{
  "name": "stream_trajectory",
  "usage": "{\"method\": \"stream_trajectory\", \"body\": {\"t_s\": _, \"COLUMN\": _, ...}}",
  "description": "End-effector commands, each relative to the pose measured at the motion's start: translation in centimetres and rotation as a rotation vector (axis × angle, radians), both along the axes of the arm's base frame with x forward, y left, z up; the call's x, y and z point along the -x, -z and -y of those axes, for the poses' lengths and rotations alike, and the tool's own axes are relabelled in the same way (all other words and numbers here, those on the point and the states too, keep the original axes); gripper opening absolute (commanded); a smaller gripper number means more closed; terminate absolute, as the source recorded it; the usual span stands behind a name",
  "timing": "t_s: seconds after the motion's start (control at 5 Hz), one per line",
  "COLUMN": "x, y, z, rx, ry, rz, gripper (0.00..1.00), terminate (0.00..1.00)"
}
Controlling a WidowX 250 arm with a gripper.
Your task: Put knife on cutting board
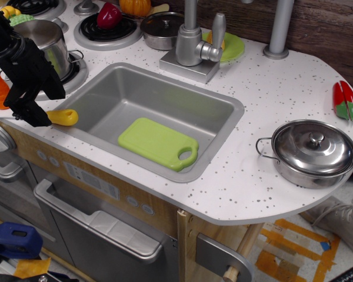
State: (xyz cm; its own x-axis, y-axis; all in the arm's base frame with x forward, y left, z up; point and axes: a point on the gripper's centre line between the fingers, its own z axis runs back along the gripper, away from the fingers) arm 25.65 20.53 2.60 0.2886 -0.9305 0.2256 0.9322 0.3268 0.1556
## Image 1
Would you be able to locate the small steel pot with lid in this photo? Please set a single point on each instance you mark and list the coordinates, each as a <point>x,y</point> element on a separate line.
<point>160,30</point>

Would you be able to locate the steel pan with lid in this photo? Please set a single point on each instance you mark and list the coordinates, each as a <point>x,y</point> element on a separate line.
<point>311,153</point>

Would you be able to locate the black stove burner right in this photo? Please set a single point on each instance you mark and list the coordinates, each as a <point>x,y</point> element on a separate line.
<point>89,35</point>

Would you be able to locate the back left stove burner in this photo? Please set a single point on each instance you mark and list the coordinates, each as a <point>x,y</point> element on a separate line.
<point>39,9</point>

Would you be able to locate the orange toy pumpkin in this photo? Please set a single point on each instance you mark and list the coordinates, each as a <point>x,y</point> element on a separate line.
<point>135,7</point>

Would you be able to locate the grey oven door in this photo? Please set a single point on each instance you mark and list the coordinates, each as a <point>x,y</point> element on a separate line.
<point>17,182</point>

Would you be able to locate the red toy bell pepper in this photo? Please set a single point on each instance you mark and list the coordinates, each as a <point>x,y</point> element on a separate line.
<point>109,16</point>

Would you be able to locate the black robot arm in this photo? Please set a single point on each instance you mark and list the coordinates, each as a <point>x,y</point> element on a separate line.
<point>27,68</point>

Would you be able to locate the red green toy chili pepper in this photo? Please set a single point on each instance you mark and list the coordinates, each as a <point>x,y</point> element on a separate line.
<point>342,100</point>

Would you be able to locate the tall steel pot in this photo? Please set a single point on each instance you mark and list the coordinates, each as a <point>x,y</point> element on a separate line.
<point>49,38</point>

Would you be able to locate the yellow toy pepper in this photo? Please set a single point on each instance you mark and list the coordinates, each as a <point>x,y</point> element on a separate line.
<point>10,12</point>

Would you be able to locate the yellow toy corn piece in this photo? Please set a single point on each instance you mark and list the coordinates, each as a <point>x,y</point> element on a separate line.
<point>209,39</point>

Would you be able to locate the white sneaker shoe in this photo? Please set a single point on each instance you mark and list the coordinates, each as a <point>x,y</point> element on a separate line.
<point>334,216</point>

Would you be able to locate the green plastic plate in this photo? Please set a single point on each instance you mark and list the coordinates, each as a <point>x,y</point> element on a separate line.
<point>234,47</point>

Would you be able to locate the silver toy faucet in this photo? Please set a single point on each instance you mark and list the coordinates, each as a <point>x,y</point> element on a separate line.
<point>192,57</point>

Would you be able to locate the green toy lettuce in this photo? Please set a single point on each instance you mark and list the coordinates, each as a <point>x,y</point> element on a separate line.
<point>18,19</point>

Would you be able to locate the grey toy sink basin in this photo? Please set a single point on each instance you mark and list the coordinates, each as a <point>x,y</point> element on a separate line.
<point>121,93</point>

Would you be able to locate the grey dishwasher door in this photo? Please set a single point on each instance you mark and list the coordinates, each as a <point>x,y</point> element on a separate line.
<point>104,242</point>

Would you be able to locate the grey support pole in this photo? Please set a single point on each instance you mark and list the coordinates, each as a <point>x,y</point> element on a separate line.
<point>277,47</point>

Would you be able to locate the blue clamp tool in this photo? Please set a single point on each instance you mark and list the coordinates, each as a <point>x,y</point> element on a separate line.
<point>19,241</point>

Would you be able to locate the green plastic cutting board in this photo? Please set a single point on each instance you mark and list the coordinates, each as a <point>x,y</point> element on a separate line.
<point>160,144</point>

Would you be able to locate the grey stove knob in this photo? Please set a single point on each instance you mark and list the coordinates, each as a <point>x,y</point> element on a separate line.
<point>86,8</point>

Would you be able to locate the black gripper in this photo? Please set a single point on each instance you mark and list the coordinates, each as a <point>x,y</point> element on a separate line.
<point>29,71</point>

